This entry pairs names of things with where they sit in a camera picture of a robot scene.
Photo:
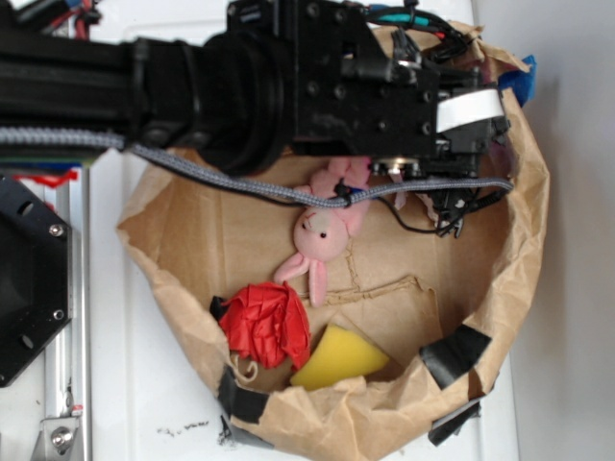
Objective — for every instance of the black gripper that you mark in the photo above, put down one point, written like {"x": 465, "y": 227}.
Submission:
{"x": 379, "y": 81}

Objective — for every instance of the white paper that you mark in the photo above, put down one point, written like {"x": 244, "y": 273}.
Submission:
{"x": 401, "y": 199}

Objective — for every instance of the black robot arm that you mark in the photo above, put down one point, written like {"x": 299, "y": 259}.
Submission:
{"x": 232, "y": 98}

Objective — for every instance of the crumpled red paper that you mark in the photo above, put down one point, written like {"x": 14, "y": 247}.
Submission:
{"x": 265, "y": 322}

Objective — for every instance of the pink plush bunny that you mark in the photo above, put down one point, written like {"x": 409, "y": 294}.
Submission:
{"x": 322, "y": 234}

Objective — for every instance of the blue tape piece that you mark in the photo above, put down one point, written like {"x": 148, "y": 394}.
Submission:
{"x": 523, "y": 84}

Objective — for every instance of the brown paper bag bin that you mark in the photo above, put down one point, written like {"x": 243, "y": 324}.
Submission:
{"x": 444, "y": 310}

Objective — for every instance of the yellow sponge wedge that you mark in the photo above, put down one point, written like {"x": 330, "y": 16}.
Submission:
{"x": 340, "y": 354}

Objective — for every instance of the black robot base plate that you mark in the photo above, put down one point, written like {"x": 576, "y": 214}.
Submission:
{"x": 34, "y": 277}

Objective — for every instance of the aluminium rail frame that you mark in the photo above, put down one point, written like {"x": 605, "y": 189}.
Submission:
{"x": 65, "y": 430}

